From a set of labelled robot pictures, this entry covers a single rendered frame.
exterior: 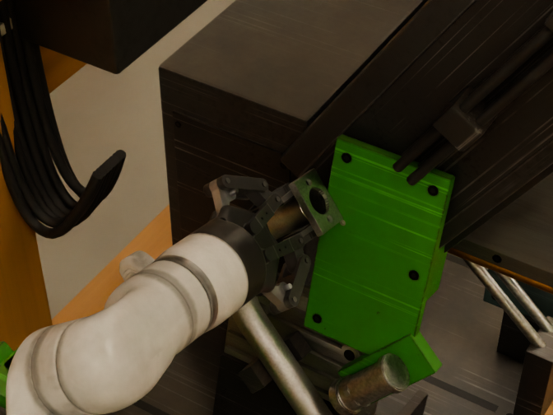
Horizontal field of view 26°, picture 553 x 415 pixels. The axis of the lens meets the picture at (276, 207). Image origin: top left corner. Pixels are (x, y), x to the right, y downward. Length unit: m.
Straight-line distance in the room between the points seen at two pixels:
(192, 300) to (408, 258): 0.26
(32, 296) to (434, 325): 0.48
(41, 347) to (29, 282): 0.38
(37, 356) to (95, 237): 2.02
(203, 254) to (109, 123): 2.26
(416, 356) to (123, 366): 0.39
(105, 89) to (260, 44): 2.08
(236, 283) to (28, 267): 0.32
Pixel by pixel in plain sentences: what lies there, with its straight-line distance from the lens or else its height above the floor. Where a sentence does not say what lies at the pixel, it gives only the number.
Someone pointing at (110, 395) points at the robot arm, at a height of 1.31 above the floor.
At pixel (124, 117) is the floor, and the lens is 3.22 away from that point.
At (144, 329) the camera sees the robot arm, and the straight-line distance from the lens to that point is 0.87.
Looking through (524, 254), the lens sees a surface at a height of 1.13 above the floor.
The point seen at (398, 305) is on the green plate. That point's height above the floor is 1.14.
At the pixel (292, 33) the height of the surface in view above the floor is 1.24.
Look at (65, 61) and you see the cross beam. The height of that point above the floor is 1.21.
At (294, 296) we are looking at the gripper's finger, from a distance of 1.05.
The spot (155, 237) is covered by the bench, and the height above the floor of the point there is 0.88.
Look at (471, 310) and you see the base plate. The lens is 1.46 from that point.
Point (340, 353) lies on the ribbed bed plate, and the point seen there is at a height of 1.04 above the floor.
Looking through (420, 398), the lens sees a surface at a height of 0.96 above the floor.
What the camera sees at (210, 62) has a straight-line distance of 1.24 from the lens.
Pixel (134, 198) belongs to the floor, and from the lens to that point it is 2.97.
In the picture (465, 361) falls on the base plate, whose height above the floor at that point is 0.90.
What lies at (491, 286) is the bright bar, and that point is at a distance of 1.26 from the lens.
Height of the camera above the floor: 1.95
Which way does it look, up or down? 42 degrees down
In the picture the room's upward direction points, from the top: straight up
